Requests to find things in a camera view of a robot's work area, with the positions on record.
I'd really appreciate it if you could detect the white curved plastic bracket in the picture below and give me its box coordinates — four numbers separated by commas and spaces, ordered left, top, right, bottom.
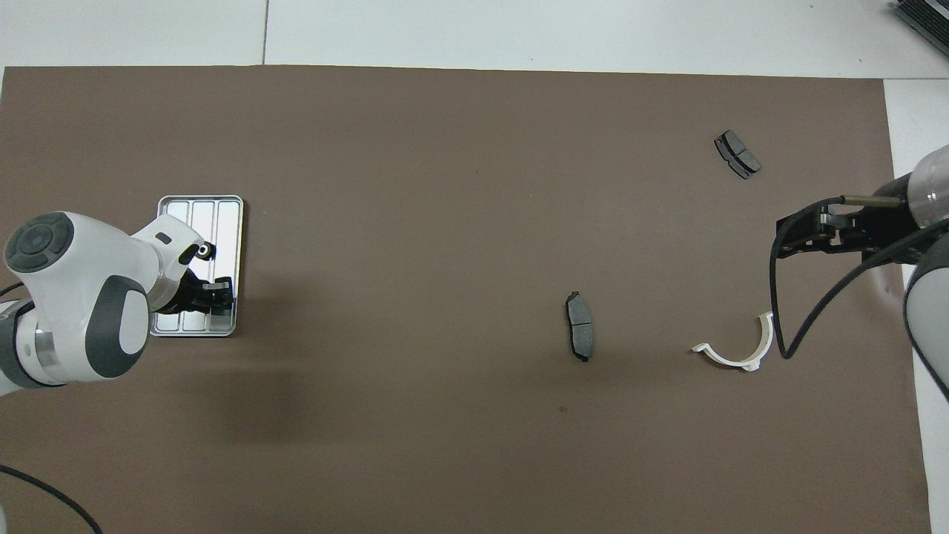
691, 312, 774, 372

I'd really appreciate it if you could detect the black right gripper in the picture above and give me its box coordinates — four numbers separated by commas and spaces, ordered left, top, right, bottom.
776, 174, 922, 262

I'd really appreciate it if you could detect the brown paper table mat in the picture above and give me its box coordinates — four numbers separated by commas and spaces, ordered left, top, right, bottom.
0, 65, 933, 534

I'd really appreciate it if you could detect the stacked dark brake pad pair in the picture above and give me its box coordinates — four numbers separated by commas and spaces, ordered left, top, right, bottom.
714, 130, 762, 180

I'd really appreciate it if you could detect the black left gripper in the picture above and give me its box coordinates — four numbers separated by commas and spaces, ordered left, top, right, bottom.
174, 267, 237, 314

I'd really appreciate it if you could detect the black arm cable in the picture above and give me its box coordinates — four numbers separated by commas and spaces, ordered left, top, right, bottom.
768, 195, 949, 361
0, 280, 102, 534

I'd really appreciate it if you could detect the single dark grey brake pad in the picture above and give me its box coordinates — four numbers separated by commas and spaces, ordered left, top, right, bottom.
566, 291, 595, 363

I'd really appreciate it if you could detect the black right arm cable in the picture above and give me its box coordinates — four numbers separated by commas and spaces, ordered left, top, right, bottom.
768, 195, 949, 361

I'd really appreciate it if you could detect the silver metal tray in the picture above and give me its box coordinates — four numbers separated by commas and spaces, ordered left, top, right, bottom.
151, 195, 245, 338

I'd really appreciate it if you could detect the black ribbed metal block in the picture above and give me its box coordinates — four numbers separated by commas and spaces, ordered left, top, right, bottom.
890, 0, 949, 60

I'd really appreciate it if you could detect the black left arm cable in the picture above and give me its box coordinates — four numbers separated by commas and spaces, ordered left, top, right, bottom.
0, 280, 102, 534

